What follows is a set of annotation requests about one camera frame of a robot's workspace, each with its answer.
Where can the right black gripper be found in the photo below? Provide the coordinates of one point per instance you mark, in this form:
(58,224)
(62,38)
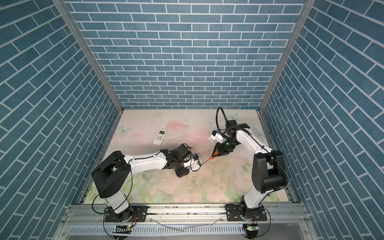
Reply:
(219,148)

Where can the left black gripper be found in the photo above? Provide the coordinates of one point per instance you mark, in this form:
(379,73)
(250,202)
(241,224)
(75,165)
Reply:
(183,173)

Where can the orange black screwdriver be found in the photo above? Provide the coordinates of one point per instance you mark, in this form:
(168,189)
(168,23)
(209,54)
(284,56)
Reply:
(210,159)

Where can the white remote control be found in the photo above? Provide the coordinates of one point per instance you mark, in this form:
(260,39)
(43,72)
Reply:
(160,137)
(195,165)

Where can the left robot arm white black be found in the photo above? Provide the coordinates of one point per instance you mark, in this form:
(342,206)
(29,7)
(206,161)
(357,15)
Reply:
(110,175)

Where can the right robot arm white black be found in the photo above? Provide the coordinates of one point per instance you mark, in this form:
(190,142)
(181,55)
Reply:
(268,168)

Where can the aluminium front rail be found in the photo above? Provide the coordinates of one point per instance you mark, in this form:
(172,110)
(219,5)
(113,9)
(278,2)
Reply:
(187,213)

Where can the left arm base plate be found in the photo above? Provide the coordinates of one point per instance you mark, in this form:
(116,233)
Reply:
(132,214)

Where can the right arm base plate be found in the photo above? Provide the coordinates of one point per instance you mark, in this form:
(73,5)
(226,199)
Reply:
(236,213)

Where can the white slotted cable duct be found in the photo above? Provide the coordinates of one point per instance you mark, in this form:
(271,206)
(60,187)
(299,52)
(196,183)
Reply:
(157,230)

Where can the right aluminium corner post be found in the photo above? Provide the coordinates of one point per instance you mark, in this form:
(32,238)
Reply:
(304,14)

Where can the aluminium corner post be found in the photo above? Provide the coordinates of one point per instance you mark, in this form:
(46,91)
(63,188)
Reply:
(304,14)
(81,41)

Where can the left aluminium corner post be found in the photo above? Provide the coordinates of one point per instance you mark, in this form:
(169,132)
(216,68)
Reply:
(81,41)

